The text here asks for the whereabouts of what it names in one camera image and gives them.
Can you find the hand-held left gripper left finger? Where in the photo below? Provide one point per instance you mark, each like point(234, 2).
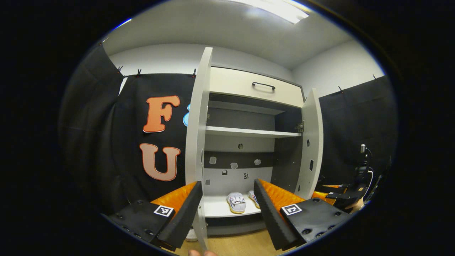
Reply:
point(183, 215)

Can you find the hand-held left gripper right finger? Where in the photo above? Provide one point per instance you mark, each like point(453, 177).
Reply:
point(270, 217)

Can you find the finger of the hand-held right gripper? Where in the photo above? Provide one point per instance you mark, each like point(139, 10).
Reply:
point(325, 199)
point(334, 186)

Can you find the white sneaker shoe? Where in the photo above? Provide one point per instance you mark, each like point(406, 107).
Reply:
point(236, 203)
point(253, 198)

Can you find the white lidded bowl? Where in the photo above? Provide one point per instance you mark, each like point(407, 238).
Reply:
point(191, 235)

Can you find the cream cabinet drawer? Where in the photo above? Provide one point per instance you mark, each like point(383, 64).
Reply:
point(234, 83)

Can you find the white cabinet shelf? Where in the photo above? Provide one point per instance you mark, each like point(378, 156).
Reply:
point(249, 132)

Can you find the rectangular ceiling light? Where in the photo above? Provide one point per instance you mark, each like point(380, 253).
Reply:
point(277, 9)
point(122, 24)

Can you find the white shoe cabinet door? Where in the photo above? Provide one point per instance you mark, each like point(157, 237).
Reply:
point(195, 142)
point(316, 124)

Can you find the white shoe cabinet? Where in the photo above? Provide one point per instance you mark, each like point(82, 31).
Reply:
point(284, 156)

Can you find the metal door hinge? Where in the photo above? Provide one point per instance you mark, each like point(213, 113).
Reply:
point(299, 127)

